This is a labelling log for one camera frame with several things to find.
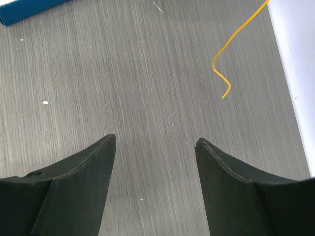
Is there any razor in white box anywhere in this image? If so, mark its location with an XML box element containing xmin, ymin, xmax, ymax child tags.
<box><xmin>0</xmin><ymin>0</ymin><xmax>68</xmax><ymax>27</ymax></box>

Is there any yellow cable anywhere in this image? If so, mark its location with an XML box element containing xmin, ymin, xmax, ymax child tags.
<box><xmin>212</xmin><ymin>0</ymin><xmax>271</xmax><ymax>99</ymax></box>

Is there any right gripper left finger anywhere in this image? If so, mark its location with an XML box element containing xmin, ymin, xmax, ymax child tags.
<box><xmin>0</xmin><ymin>134</ymin><xmax>116</xmax><ymax>236</ymax></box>

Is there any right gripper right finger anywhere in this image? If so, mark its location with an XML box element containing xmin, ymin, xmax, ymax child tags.
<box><xmin>195</xmin><ymin>138</ymin><xmax>315</xmax><ymax>236</ymax></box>

